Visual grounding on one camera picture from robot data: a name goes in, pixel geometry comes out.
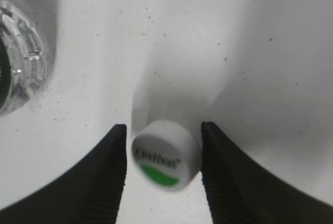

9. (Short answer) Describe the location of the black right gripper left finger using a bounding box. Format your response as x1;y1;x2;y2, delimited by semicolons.
1;124;127;223

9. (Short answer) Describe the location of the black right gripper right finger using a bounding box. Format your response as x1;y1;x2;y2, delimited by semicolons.
201;122;332;223

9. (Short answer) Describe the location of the white green bottle cap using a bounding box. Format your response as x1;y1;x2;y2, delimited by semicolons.
131;120;202;192

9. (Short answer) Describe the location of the clear water bottle green label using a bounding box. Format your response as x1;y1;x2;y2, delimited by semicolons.
1;0;56;116

